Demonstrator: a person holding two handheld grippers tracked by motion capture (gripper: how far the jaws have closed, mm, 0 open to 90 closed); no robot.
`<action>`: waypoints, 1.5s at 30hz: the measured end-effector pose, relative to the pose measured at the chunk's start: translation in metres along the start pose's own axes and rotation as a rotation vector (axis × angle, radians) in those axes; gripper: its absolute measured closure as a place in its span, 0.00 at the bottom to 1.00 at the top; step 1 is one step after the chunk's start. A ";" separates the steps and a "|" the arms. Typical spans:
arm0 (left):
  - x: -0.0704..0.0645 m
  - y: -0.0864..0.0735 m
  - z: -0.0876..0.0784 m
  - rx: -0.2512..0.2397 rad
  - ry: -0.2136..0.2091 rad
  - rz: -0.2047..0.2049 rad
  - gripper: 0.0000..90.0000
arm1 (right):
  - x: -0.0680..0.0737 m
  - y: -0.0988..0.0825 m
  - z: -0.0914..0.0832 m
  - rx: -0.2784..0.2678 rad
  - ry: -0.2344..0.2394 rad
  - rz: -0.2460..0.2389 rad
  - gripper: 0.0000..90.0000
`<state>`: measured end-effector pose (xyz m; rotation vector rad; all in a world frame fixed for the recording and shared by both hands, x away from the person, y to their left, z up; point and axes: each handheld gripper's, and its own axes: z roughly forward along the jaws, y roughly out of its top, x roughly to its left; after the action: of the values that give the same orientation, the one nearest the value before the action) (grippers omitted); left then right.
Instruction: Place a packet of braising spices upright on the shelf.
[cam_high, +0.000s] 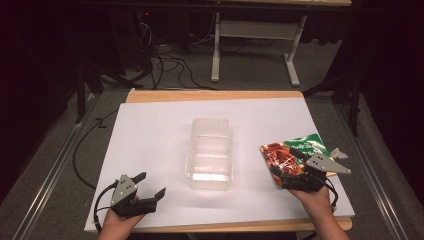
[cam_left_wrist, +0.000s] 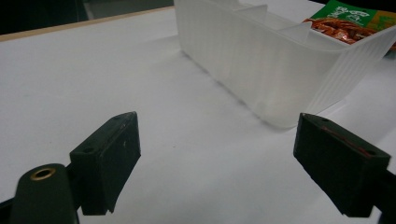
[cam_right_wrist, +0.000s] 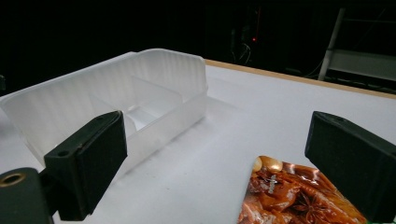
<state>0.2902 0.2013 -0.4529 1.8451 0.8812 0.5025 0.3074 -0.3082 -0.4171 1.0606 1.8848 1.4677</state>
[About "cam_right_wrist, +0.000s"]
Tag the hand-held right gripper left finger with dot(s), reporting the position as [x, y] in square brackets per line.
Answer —
[90, 161]

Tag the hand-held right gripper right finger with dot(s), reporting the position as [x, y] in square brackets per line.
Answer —
[358, 161]

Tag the translucent white plastic bin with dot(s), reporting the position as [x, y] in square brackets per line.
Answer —
[93, 90]

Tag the orange-brown snack packet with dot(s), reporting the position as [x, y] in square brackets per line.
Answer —
[292, 196]

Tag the grey metal stand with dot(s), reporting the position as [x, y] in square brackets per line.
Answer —
[355, 59]

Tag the dark equipment with red light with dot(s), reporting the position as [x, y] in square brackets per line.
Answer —
[246, 37]

